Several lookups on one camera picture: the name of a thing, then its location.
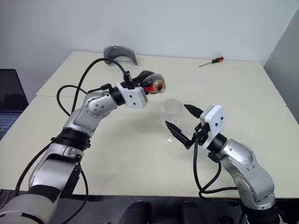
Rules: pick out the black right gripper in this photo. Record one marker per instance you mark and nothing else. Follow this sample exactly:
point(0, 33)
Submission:
point(202, 134)

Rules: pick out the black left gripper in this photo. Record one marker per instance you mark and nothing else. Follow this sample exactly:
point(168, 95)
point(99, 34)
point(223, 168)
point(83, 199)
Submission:
point(139, 82)

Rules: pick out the bottle with dark contents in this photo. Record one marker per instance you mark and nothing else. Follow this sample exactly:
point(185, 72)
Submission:
point(154, 82)

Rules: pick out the clear plastic cup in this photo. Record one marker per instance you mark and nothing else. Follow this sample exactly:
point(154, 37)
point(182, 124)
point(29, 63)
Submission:
point(171, 108)

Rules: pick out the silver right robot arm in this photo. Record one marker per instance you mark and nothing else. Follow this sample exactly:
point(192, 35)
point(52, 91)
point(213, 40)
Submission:
point(245, 168)

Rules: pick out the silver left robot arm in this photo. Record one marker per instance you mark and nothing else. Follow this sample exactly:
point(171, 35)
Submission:
point(91, 112)

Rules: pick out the grey curved visor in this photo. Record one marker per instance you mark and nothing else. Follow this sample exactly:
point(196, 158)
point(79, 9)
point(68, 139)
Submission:
point(112, 52)

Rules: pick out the dark rounded shape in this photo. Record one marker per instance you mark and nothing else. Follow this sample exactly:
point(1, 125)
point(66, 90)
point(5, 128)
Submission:
point(139, 212)
point(190, 213)

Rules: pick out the dark laptop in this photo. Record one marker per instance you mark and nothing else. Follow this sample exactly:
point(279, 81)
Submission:
point(10, 93)

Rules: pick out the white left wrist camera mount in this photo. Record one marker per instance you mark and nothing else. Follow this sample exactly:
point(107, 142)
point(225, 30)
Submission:
point(134, 96)

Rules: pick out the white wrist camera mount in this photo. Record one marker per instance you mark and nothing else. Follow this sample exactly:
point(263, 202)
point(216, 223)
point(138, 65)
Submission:
point(216, 121)
point(134, 96)

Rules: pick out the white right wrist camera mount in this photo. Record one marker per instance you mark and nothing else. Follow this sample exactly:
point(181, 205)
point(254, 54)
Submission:
point(216, 121)

